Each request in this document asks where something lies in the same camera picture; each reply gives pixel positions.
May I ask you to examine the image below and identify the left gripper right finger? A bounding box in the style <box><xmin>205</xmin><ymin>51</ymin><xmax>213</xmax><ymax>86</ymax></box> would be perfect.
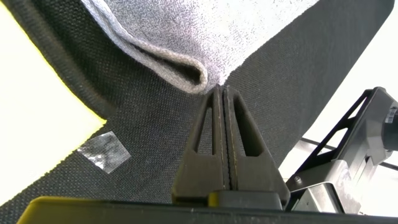
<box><xmin>223</xmin><ymin>85</ymin><xmax>291</xmax><ymax>209</ymax></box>

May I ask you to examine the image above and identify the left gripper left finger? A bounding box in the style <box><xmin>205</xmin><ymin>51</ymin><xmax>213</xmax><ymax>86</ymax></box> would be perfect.
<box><xmin>170</xmin><ymin>84</ymin><xmax>231</xmax><ymax>205</ymax></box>

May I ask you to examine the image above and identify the grey terry towel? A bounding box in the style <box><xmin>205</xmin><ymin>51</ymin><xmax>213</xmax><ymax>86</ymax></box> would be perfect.
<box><xmin>80</xmin><ymin>0</ymin><xmax>321</xmax><ymax>95</ymax></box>

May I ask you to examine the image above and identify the yellow microfibre towel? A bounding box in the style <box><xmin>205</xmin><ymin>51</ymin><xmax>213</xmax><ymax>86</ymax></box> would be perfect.
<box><xmin>0</xmin><ymin>1</ymin><xmax>107</xmax><ymax>206</ymax></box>

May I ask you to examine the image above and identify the black table cloth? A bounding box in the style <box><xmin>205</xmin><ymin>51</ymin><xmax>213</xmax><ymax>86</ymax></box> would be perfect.
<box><xmin>0</xmin><ymin>0</ymin><xmax>396</xmax><ymax>215</ymax></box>

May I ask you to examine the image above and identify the clear tape piece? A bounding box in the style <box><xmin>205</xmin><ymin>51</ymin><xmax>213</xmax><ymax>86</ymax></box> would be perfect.
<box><xmin>76</xmin><ymin>130</ymin><xmax>132</xmax><ymax>174</ymax></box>

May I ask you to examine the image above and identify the robot torso metal frame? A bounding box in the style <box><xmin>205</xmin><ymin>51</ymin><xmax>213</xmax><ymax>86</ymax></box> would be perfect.
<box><xmin>285</xmin><ymin>86</ymin><xmax>398</xmax><ymax>215</ymax></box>

